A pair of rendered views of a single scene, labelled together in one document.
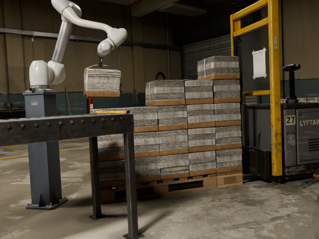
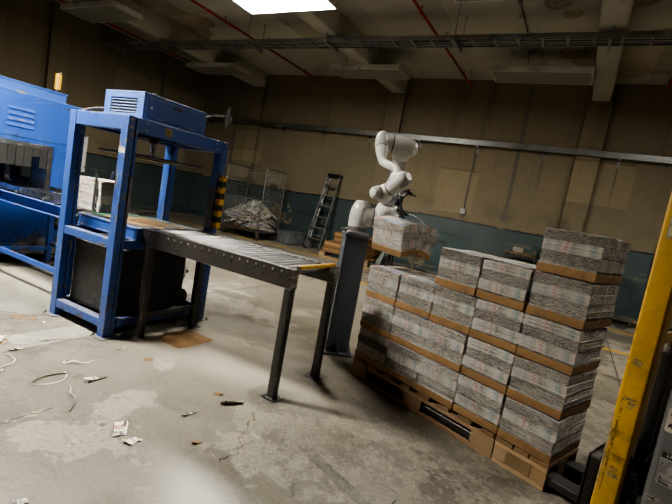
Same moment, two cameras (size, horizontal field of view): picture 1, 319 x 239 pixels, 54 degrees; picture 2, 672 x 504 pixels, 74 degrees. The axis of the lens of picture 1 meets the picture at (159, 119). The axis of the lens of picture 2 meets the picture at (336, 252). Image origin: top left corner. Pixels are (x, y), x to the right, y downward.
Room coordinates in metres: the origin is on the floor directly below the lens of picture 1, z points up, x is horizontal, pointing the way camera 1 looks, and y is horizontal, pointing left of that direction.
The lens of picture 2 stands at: (1.19, -2.23, 1.23)
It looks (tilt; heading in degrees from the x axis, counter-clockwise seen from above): 6 degrees down; 67
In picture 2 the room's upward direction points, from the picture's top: 10 degrees clockwise
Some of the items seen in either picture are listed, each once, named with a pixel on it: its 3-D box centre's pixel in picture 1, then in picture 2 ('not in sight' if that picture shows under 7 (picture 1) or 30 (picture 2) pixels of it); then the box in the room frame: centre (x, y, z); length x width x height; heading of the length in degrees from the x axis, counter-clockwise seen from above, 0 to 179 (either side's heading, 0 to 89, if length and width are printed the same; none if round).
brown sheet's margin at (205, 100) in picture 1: (192, 101); (515, 299); (3.18, -0.34, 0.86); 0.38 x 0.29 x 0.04; 17
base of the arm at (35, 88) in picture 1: (38, 88); (354, 229); (2.73, 1.03, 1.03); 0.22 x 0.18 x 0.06; 165
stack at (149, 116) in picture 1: (153, 148); (440, 346); (3.05, 0.07, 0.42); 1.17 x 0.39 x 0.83; 108
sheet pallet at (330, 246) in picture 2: not in sight; (352, 248); (5.39, 6.59, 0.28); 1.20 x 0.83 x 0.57; 129
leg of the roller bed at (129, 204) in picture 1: (130, 184); (280, 344); (2.00, 0.20, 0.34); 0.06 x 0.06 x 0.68; 39
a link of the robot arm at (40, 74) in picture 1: (40, 73); (360, 213); (2.76, 1.03, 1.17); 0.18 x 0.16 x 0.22; 163
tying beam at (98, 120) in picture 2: not in sight; (155, 133); (1.16, 1.66, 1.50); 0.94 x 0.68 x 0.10; 39
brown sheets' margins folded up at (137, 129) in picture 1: (154, 150); (439, 348); (3.05, 0.07, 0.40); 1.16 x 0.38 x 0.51; 108
